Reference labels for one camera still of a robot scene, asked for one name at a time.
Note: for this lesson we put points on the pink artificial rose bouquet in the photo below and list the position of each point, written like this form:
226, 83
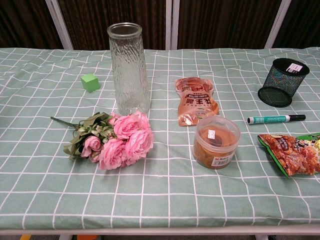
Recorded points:
125, 140

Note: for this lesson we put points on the orange peanut butter pouch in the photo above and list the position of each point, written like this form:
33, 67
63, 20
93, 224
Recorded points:
197, 100

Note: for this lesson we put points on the green orange snack bag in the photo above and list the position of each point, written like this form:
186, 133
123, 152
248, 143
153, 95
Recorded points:
292, 155

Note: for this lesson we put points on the clear textured glass vase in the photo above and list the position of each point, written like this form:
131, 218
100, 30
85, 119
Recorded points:
128, 75

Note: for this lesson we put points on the black mesh pen holder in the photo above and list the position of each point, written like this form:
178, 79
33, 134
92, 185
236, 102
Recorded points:
282, 85

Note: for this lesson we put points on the white metal frame post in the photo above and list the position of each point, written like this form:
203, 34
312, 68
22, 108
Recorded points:
172, 25
60, 25
277, 25

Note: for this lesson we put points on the clear tub of rubber bands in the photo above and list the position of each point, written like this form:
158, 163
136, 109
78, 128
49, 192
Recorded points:
215, 145

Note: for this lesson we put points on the green white checked tablecloth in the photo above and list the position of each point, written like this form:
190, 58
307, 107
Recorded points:
160, 195

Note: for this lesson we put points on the green and white marker pen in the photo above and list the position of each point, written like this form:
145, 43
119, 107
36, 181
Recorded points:
272, 119

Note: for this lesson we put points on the green cube block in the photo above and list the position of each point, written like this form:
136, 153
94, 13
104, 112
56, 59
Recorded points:
90, 83

